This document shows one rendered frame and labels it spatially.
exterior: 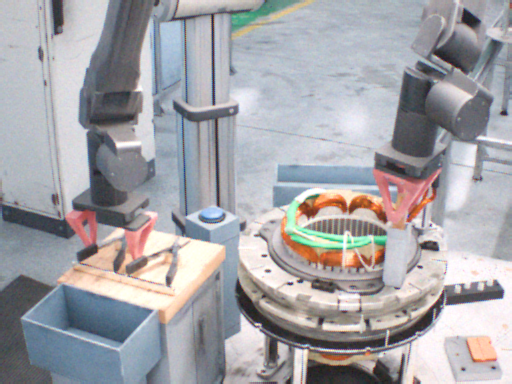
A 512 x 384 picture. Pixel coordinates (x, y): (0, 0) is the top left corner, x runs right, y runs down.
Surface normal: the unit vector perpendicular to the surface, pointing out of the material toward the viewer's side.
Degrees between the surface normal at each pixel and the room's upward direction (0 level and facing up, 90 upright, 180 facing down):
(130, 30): 115
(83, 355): 90
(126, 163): 90
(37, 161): 92
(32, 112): 90
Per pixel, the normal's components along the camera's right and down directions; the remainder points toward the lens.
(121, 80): 0.38, 0.74
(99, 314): -0.39, 0.40
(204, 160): 0.47, 0.39
